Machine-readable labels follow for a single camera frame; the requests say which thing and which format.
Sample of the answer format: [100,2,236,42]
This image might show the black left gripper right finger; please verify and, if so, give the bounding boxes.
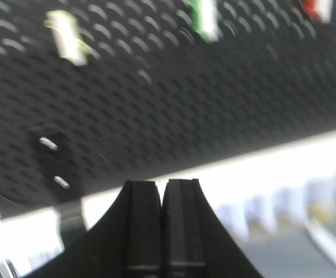
[161,179,262,277]

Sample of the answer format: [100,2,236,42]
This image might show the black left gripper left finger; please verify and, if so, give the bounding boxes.
[28,181,161,277]

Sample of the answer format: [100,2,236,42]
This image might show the left black pegboard clamp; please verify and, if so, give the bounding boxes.
[28,124,86,233]

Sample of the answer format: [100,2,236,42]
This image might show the black perforated pegboard panel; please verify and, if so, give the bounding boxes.
[0,1,336,211]

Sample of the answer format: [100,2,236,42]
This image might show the white yellow rocker switch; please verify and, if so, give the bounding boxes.
[44,10,90,66]

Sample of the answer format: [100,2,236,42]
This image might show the white green rocker switch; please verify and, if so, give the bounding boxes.
[189,0,219,43]

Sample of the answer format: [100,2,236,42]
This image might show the white red rocker switch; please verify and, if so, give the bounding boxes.
[300,0,334,24]

